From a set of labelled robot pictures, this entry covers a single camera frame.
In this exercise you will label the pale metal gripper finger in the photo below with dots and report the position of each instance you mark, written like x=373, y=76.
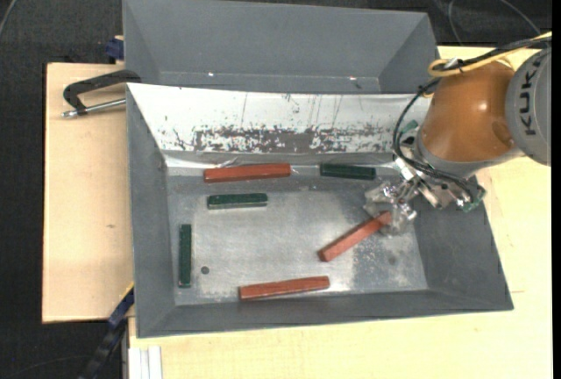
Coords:
x=380, y=198
x=401, y=223

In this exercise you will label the red-brown block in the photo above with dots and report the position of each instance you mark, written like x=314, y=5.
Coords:
x=350, y=239
x=284, y=288
x=247, y=172

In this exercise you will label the dark green flat block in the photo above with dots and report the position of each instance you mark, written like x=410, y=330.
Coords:
x=347, y=171
x=185, y=255
x=237, y=201

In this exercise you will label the grey metal bin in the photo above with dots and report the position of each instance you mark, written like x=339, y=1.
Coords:
x=271, y=237

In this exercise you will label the pale wood flat board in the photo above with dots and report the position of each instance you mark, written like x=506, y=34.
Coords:
x=87, y=202

